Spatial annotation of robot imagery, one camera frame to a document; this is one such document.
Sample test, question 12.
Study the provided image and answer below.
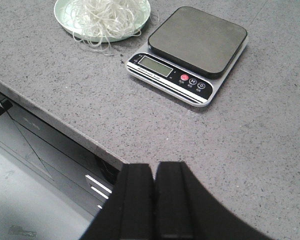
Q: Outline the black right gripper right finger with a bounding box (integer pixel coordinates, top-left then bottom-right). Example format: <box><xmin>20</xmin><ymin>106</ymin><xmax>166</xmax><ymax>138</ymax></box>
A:
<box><xmin>155</xmin><ymin>162</ymin><xmax>269</xmax><ymax>240</ymax></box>

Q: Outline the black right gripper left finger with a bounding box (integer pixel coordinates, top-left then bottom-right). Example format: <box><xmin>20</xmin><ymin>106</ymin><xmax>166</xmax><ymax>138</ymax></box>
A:
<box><xmin>82</xmin><ymin>163</ymin><xmax>154</xmax><ymax>240</ymax></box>

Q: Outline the white vermicelli noodle bundle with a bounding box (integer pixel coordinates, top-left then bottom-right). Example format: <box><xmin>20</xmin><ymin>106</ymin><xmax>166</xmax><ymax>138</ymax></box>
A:
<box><xmin>61</xmin><ymin>0</ymin><xmax>160</xmax><ymax>56</ymax></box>

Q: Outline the black silver kitchen scale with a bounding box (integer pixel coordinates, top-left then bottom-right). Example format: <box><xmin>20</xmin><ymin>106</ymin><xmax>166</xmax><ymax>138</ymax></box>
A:
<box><xmin>125</xmin><ymin>6</ymin><xmax>248</xmax><ymax>107</ymax></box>

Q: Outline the light green round plate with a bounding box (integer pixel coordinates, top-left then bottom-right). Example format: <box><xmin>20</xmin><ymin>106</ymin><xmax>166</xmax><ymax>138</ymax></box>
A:
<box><xmin>53</xmin><ymin>0</ymin><xmax>152</xmax><ymax>44</ymax></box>

